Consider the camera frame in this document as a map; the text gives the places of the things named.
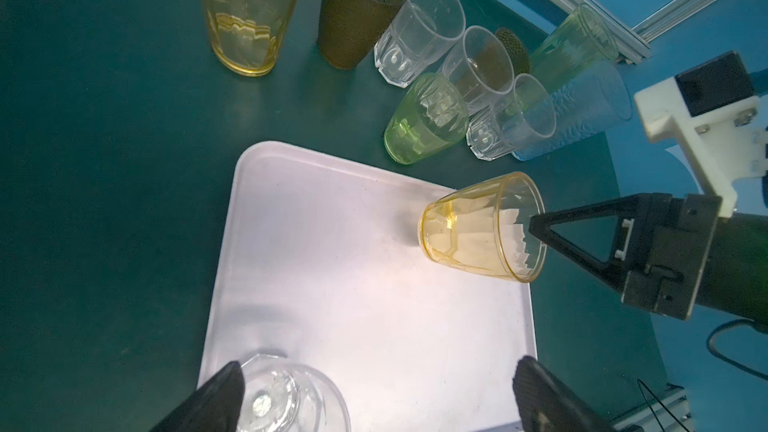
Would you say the tall pale blue glass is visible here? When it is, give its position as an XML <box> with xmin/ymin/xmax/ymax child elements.
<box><xmin>511</xmin><ymin>61</ymin><xmax>633</xmax><ymax>161</ymax></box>

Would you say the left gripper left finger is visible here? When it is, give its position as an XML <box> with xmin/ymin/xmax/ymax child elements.
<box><xmin>151</xmin><ymin>361</ymin><xmax>245</xmax><ymax>432</ymax></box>

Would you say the tall pale green glass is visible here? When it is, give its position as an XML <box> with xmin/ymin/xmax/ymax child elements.
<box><xmin>530</xmin><ymin>3</ymin><xmax>619</xmax><ymax>94</ymax></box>

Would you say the green faceted glass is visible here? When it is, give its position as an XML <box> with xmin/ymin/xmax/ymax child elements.
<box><xmin>384</xmin><ymin>73</ymin><xmax>469</xmax><ymax>165</ymax></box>

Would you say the clear faceted glass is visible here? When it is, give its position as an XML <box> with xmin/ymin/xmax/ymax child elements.
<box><xmin>466</xmin><ymin>74</ymin><xmax>556</xmax><ymax>161</ymax></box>
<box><xmin>237</xmin><ymin>354</ymin><xmax>351</xmax><ymax>432</ymax></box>
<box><xmin>438</xmin><ymin>25</ymin><xmax>515</xmax><ymax>116</ymax></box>
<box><xmin>374</xmin><ymin>0</ymin><xmax>466</xmax><ymax>88</ymax></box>

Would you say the clear faceted glass back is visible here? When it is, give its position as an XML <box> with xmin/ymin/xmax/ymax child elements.
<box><xmin>374</xmin><ymin>0</ymin><xmax>466</xmax><ymax>88</ymax></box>

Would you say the lilac plastic tray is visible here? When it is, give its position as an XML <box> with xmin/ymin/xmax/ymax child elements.
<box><xmin>199</xmin><ymin>141</ymin><xmax>536</xmax><ymax>431</ymax></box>

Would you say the aluminium front rail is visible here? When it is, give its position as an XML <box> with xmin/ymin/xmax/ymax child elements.
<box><xmin>611</xmin><ymin>384</ymin><xmax>697</xmax><ymax>431</ymax></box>

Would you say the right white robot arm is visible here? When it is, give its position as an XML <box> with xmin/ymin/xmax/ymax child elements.
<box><xmin>529</xmin><ymin>193</ymin><xmax>767</xmax><ymax>326</ymax></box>

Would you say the tall yellow glass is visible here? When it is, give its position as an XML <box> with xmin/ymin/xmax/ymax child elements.
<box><xmin>202</xmin><ymin>0</ymin><xmax>297</xmax><ymax>77</ymax></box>

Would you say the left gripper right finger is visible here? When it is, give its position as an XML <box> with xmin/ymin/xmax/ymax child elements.
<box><xmin>513</xmin><ymin>356</ymin><xmax>614</xmax><ymax>432</ymax></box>

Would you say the amber faceted glass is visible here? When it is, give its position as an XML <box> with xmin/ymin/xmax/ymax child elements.
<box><xmin>418</xmin><ymin>172</ymin><xmax>547</xmax><ymax>283</ymax></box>

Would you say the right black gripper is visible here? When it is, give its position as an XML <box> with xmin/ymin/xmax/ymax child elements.
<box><xmin>528</xmin><ymin>193</ymin><xmax>722</xmax><ymax>321</ymax></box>

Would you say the dark brown textured cup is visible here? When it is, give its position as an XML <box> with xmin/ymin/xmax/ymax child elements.
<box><xmin>317</xmin><ymin>0</ymin><xmax>406</xmax><ymax>70</ymax></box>

